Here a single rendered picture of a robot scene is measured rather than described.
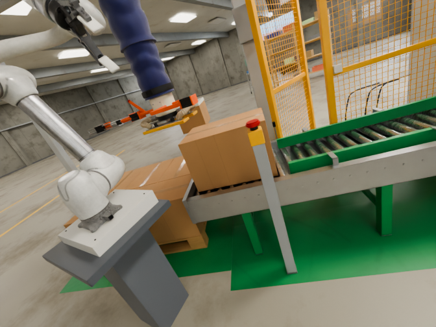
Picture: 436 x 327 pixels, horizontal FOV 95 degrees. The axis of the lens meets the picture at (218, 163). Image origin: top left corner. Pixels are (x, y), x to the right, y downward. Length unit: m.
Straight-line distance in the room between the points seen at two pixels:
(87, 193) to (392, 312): 1.59
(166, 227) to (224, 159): 0.81
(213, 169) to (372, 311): 1.15
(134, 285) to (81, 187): 0.59
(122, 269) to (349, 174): 1.35
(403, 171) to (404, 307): 0.69
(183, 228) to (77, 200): 0.91
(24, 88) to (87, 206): 0.64
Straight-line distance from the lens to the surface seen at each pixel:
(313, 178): 1.33
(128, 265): 1.26
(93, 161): 1.26
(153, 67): 1.48
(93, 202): 1.15
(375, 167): 1.44
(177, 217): 1.72
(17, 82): 1.37
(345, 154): 1.45
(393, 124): 2.00
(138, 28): 1.50
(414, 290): 1.58
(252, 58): 2.38
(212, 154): 1.37
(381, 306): 1.49
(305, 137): 1.82
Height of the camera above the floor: 1.28
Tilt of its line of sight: 23 degrees down
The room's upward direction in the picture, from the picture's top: 20 degrees counter-clockwise
